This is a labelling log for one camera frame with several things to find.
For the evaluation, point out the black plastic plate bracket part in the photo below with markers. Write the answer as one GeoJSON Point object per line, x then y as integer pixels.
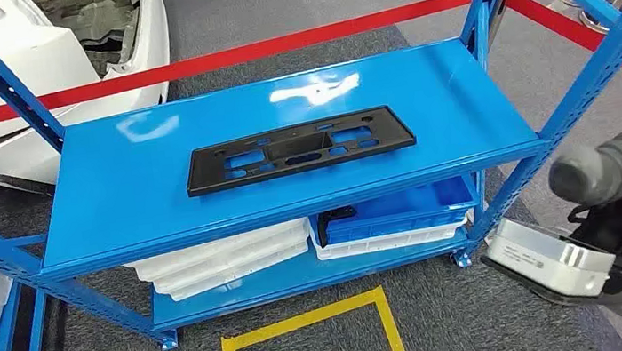
{"type": "Point", "coordinates": [204, 175]}

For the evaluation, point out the large blue metal shelf rack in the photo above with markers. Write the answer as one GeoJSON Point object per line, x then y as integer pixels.
{"type": "Point", "coordinates": [111, 192]}

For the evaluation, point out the blue plastic crate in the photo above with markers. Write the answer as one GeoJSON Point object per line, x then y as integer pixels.
{"type": "Point", "coordinates": [410, 209]}

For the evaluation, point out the white plastic crate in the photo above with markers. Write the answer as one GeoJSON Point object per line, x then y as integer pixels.
{"type": "Point", "coordinates": [390, 242]}

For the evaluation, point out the yellow floor tape square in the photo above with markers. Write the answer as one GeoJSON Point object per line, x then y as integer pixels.
{"type": "Point", "coordinates": [305, 320]}

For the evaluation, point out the long red barrier belt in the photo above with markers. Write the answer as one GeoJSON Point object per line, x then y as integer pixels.
{"type": "Point", "coordinates": [271, 45]}

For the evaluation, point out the white plastic tray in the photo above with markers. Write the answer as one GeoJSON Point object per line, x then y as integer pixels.
{"type": "Point", "coordinates": [229, 284]}
{"type": "Point", "coordinates": [228, 270]}
{"type": "Point", "coordinates": [208, 253]}

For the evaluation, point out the white car body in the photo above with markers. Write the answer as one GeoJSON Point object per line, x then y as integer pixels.
{"type": "Point", "coordinates": [6, 63]}

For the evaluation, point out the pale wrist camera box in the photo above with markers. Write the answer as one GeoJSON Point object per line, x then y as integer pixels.
{"type": "Point", "coordinates": [541, 258]}

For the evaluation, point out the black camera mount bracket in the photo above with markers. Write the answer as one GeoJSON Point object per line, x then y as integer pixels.
{"type": "Point", "coordinates": [513, 275]}

